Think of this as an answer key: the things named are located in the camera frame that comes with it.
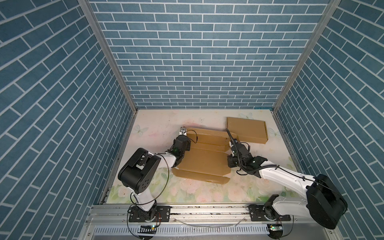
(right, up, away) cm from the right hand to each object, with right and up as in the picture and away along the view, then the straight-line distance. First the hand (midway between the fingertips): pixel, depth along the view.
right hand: (227, 155), depth 87 cm
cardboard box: (-12, -5, +10) cm, 16 cm away
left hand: (-26, +9, +9) cm, 29 cm away
